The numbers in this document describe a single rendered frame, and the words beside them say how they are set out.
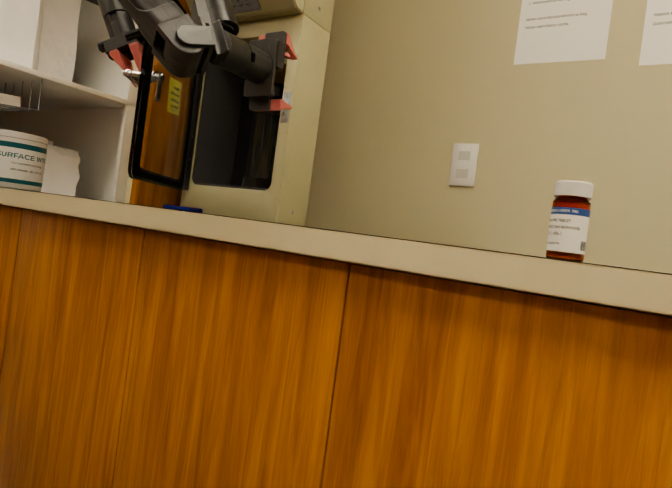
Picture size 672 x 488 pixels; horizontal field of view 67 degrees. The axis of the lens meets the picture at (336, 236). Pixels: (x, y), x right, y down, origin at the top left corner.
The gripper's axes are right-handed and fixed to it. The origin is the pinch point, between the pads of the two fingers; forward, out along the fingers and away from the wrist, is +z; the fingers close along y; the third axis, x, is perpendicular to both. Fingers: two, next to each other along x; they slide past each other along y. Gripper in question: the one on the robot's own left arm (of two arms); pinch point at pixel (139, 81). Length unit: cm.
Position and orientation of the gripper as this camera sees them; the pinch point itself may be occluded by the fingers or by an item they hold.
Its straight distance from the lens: 120.8
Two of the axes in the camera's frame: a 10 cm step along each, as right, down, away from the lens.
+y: -9.4, 3.3, 0.2
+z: 3.3, 9.4, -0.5
